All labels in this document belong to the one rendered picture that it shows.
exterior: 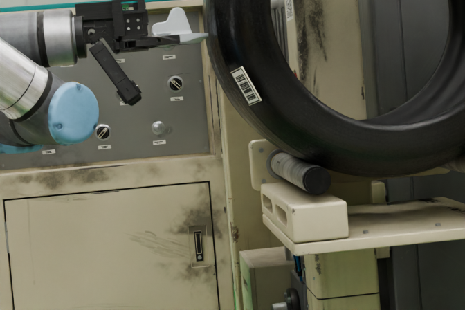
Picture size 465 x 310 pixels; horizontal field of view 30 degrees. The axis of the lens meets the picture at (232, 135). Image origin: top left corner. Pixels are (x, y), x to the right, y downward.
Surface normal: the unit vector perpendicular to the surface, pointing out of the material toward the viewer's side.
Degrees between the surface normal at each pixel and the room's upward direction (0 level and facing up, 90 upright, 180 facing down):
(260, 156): 90
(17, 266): 90
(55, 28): 74
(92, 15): 90
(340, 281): 90
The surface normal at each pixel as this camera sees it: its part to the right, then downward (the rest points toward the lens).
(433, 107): -0.02, -0.09
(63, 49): 0.14, 0.51
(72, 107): 0.75, 0.04
